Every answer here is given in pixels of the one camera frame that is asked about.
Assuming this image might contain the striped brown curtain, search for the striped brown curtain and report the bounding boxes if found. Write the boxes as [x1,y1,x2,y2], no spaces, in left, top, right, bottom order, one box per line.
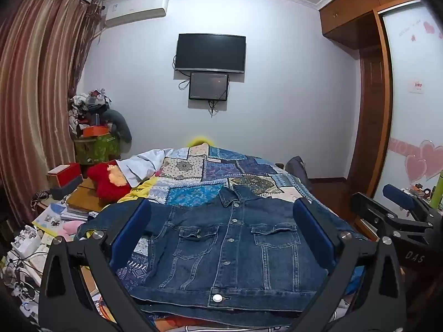
[0,0,102,222]

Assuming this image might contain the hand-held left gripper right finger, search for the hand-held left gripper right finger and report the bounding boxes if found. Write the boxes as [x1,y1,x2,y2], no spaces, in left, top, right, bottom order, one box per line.
[292,197,407,332]

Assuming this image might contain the red box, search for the red box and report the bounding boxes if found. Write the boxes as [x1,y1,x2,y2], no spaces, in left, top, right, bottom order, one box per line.
[47,162,83,188]

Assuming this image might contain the wooden wardrobe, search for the wooden wardrobe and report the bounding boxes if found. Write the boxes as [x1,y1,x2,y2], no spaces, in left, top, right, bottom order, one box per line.
[318,0,443,222]

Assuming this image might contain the yellow bed sheet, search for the yellow bed sheet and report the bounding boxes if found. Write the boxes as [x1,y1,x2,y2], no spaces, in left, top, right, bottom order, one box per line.
[117,175,168,204]

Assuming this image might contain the white air conditioner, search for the white air conditioner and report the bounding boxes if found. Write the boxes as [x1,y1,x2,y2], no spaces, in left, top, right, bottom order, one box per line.
[103,0,169,27]

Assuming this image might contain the pink soft item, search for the pink soft item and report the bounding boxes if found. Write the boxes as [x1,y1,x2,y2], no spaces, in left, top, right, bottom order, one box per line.
[61,221,83,242]

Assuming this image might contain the red plush toy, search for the red plush toy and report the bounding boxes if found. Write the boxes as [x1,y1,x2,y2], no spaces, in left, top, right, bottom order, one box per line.
[86,161,134,199]

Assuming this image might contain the orange box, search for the orange box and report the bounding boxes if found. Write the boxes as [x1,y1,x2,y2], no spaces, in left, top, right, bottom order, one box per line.
[82,124,111,138]

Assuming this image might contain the grey bag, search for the grey bag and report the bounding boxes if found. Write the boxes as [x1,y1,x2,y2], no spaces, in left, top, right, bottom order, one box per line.
[285,156,314,194]

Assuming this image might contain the green patterned box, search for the green patterned box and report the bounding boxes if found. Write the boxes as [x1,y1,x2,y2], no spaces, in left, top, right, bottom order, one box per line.
[74,133,122,165]

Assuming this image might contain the white items with cables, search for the white items with cables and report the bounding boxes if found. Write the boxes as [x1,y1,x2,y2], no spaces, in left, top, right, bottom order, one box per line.
[0,224,47,305]

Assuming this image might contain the patchwork printed blanket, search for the patchwork printed blanket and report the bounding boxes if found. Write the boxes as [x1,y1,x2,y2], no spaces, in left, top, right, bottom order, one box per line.
[90,144,367,332]

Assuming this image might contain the blue denim jacket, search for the blue denim jacket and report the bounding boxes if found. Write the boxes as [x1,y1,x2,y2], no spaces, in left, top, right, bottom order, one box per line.
[78,184,367,313]

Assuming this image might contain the large black wall television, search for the large black wall television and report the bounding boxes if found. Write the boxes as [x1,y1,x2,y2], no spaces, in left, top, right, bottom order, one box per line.
[174,33,246,74]

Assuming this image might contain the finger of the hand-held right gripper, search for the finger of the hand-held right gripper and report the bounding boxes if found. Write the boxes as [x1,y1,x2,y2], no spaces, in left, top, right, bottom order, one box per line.
[382,184,443,222]
[349,192,434,241]

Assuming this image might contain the brown cardboard box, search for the brown cardboard box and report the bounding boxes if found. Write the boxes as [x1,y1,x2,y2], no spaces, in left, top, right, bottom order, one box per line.
[67,177,105,212]

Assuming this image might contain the white sliding door with hearts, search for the white sliding door with hearts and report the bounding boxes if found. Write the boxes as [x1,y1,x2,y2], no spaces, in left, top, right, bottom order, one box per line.
[377,0,443,211]

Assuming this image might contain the small black wall monitor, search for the small black wall monitor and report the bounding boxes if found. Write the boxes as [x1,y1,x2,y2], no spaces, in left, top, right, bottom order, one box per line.
[189,72,230,102]

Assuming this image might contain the dark grey box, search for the dark grey box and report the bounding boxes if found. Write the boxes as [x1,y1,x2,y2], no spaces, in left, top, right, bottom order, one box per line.
[50,176,84,200]

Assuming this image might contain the pile of clutter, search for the pile of clutter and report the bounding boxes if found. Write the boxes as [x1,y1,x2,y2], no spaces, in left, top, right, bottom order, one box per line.
[67,88,113,135]

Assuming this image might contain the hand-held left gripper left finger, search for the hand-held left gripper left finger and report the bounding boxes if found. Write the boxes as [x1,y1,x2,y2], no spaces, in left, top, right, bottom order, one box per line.
[38,199,156,332]

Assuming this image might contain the green bottle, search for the green bottle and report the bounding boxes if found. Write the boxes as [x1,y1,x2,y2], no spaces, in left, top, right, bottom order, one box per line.
[430,170,443,211]

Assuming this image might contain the white bed sheet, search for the white bed sheet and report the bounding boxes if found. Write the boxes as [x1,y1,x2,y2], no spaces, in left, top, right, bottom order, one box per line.
[119,149,174,189]

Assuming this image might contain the stack of books and magazines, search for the stack of books and magazines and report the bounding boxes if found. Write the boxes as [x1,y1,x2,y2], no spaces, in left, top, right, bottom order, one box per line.
[32,201,92,233]

